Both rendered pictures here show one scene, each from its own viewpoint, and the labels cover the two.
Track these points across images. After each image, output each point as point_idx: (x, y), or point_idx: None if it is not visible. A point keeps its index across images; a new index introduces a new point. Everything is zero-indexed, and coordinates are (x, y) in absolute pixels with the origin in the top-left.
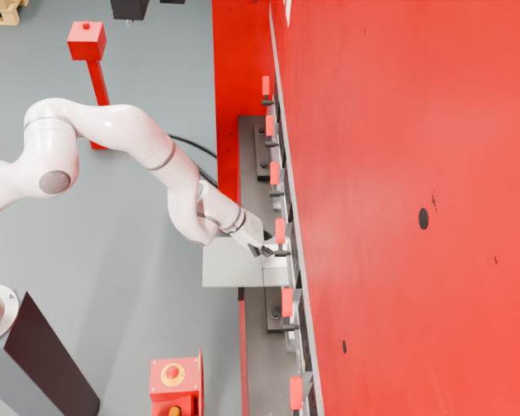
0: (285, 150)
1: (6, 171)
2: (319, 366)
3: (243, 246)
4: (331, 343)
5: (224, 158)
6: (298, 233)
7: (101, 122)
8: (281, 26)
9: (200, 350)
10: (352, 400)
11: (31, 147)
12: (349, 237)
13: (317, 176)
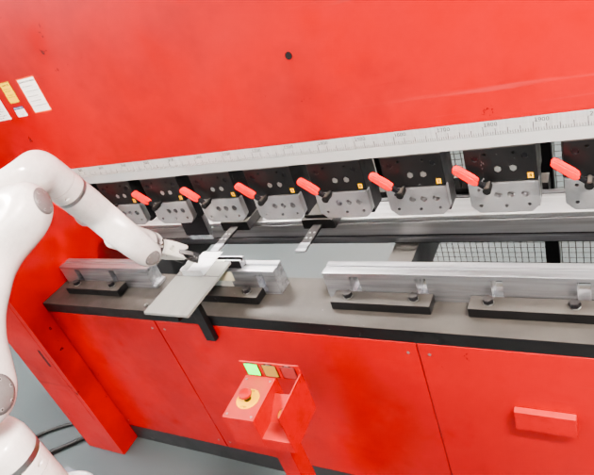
0: (129, 184)
1: None
2: (296, 137)
3: (178, 255)
4: (285, 90)
5: (64, 360)
6: (202, 161)
7: (24, 163)
8: (36, 136)
9: (239, 360)
10: (317, 52)
11: (0, 195)
12: (234, 9)
13: (182, 72)
